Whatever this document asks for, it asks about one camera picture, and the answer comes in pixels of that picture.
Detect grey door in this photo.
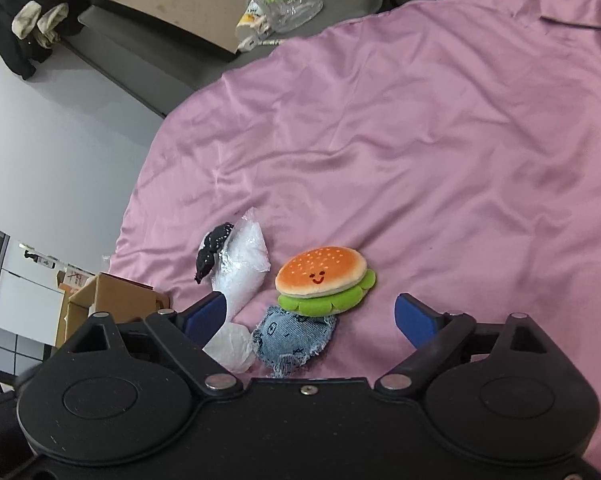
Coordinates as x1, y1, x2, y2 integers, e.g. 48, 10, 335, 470
55, 0, 384, 121

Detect hamburger plush toy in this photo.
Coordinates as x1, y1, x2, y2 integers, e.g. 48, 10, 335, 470
274, 245, 377, 317

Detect white kitchen cabinet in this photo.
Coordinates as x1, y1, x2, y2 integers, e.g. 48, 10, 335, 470
0, 220, 102, 347

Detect black and beige jacket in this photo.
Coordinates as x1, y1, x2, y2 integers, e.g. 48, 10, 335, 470
0, 0, 94, 81

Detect small red printed cardboard box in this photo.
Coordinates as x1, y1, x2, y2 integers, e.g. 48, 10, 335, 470
55, 266, 98, 307

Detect yellow and white bottle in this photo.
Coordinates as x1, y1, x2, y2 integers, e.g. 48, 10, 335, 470
235, 0, 268, 54

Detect clear bag of white filling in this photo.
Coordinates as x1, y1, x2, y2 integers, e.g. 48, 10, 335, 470
210, 207, 272, 322

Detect black speckled soft pouch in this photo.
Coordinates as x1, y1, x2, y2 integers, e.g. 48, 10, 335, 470
194, 222, 236, 285

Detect pink bed sheet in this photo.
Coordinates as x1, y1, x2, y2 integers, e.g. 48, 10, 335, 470
106, 0, 601, 480

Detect white plastic bag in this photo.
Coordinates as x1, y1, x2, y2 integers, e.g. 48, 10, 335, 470
203, 322, 256, 375

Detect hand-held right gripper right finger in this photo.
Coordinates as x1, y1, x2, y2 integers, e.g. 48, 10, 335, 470
375, 294, 556, 396

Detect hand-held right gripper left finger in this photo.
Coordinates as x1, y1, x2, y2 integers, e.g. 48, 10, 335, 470
70, 292, 244, 396

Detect brown cardboard box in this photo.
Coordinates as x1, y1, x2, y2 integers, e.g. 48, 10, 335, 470
68, 272, 172, 347

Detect denim fabric pouch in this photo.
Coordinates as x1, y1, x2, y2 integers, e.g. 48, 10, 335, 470
250, 305, 339, 379

